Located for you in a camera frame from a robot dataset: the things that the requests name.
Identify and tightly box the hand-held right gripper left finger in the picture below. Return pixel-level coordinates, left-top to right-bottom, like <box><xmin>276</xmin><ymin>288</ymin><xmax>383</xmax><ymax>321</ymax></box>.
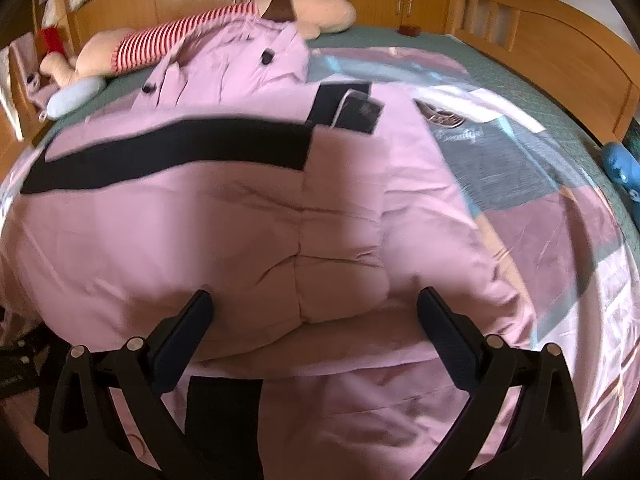
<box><xmin>47</xmin><ymin>289</ymin><xmax>216</xmax><ymax>480</ymax></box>

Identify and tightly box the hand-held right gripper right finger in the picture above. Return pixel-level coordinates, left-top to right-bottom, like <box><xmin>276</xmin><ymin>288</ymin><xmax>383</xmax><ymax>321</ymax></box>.
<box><xmin>417</xmin><ymin>287</ymin><xmax>586</xmax><ymax>480</ymax></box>

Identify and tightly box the blue plush toy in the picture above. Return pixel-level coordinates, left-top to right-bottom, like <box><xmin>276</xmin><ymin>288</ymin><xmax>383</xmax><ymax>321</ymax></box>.
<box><xmin>601</xmin><ymin>142</ymin><xmax>640</xmax><ymax>197</ymax></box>

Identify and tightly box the wooden bed frame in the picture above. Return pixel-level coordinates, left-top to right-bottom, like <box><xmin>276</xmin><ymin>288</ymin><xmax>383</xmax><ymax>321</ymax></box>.
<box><xmin>0</xmin><ymin>0</ymin><xmax>640</xmax><ymax>171</ymax></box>

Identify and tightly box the large striped plush dog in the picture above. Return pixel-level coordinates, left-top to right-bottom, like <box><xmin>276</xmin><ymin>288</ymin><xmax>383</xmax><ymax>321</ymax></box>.
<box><xmin>39</xmin><ymin>0</ymin><xmax>357</xmax><ymax>88</ymax></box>

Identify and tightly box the plaid bed sheet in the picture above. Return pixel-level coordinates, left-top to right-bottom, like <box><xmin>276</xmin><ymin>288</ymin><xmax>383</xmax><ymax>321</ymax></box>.
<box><xmin>0</xmin><ymin>47</ymin><xmax>637</xmax><ymax>461</ymax></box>

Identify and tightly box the red cushion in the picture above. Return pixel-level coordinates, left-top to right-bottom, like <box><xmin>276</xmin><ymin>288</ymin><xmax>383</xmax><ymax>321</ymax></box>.
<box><xmin>37</xmin><ymin>27</ymin><xmax>69</xmax><ymax>57</ymax></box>

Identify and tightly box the pink hooded jacket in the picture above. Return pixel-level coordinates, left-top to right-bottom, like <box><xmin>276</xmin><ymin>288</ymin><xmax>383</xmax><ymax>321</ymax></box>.
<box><xmin>0</xmin><ymin>15</ymin><xmax>538</xmax><ymax>480</ymax></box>

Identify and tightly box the light blue neck pillow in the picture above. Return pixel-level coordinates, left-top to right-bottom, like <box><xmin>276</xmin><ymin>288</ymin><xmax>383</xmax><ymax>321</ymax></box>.
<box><xmin>40</xmin><ymin>77</ymin><xmax>108</xmax><ymax>121</ymax></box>

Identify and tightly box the small purple plush toy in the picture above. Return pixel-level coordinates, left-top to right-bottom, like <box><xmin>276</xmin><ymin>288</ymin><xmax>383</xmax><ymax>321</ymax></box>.
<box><xmin>25</xmin><ymin>72</ymin><xmax>57</xmax><ymax>111</ymax></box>

